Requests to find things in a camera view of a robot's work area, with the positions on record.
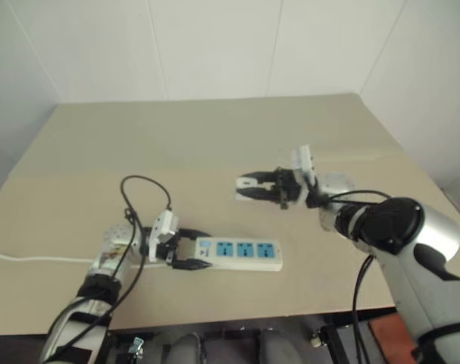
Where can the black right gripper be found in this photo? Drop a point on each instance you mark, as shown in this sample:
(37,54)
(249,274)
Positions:
(286,187)

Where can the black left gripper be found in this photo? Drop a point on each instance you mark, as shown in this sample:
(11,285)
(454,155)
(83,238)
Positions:
(168,251)

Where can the white charger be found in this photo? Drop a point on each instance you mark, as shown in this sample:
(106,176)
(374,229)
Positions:
(245,184)

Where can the white power strip blue sockets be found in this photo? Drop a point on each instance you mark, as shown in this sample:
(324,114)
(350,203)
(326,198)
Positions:
(245,252)

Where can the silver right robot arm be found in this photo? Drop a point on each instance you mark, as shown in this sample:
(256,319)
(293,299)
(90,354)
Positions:
(423,235)

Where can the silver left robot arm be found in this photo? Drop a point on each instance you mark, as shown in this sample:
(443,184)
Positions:
(112,242)

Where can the dark grey rounded shape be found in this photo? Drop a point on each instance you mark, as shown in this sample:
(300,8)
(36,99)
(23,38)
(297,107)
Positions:
(186,349)

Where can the silver metal clamp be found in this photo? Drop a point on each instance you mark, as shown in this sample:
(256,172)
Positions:
(137,347)

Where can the silver round caster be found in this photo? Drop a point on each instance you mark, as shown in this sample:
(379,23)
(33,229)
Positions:
(316,339)

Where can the orange brown flat object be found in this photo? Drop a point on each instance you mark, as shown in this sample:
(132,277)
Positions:
(385,330)

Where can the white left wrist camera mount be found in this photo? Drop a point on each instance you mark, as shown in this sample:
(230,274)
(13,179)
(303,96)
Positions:
(165,225)

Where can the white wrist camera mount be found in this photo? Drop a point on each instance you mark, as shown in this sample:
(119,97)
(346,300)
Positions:
(303,157)
(165,225)

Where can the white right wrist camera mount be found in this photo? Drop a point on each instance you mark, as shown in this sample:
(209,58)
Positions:
(303,157)

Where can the black metal table frame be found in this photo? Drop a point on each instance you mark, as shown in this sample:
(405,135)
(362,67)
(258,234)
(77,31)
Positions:
(337,345)

